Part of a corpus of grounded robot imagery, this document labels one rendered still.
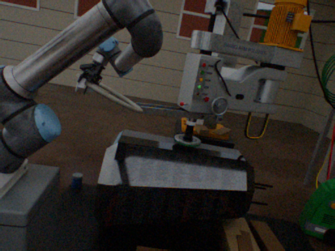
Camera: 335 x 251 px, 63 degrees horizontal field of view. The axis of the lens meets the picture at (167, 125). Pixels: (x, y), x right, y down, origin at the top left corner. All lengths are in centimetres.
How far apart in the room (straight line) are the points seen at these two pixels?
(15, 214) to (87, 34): 70
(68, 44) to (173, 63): 717
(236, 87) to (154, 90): 615
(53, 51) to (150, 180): 117
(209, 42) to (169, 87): 629
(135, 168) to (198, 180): 46
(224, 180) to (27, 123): 140
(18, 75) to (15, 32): 777
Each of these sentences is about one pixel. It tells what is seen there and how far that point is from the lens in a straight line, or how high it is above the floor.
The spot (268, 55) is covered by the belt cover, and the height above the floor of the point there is 160.
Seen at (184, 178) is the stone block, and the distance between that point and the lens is 197.
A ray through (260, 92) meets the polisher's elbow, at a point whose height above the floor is 131.
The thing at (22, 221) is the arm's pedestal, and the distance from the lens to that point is 118.
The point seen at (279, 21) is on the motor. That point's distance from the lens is 240.
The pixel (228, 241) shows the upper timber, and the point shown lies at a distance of 229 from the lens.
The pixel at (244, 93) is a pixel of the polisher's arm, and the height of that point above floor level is 129.
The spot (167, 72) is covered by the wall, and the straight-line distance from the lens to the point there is 814.
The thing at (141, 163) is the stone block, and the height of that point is 71.
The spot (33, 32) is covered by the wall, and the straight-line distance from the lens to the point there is 871.
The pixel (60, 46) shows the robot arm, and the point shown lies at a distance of 105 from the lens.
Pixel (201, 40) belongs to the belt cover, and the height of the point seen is 161.
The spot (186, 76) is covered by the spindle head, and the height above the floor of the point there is 134.
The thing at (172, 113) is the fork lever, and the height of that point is 107.
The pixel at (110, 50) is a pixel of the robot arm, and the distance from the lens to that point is 151.
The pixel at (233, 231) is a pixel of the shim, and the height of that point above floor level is 22.
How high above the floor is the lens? 151
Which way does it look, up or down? 15 degrees down
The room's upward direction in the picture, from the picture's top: 10 degrees clockwise
